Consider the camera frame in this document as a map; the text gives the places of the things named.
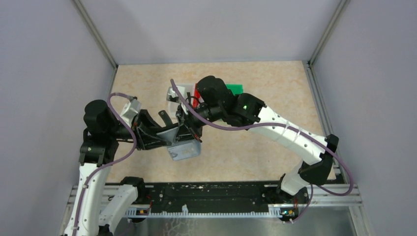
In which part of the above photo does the green plastic bin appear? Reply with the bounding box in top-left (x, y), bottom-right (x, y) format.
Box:
top-left (226, 84), bottom-right (244, 96)

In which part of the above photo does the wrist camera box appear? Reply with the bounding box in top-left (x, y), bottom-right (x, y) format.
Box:
top-left (120, 98), bottom-right (142, 124)
top-left (166, 86), bottom-right (188, 104)

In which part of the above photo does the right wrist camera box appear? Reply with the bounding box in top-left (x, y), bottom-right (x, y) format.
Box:
top-left (166, 86), bottom-right (188, 104)

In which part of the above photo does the grey aluminium frame rail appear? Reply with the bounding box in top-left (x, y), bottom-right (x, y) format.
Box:
top-left (303, 0), bottom-right (374, 236)

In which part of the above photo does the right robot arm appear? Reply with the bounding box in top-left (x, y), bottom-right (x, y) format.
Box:
top-left (170, 75), bottom-right (338, 196)

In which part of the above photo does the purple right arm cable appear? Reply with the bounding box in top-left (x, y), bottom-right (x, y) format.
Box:
top-left (170, 79), bottom-right (355, 197)

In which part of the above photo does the white plastic bin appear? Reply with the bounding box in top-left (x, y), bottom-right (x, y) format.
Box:
top-left (166, 84), bottom-right (195, 112)

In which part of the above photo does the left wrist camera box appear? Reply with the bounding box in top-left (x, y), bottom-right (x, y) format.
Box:
top-left (120, 98), bottom-right (142, 124)

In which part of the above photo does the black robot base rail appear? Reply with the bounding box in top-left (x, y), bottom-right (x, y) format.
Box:
top-left (97, 180), bottom-right (310, 219)

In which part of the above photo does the red plastic bin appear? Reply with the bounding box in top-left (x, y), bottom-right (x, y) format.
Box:
top-left (191, 84), bottom-right (201, 108)

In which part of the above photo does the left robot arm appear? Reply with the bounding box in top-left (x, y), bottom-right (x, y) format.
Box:
top-left (63, 97), bottom-right (172, 236)

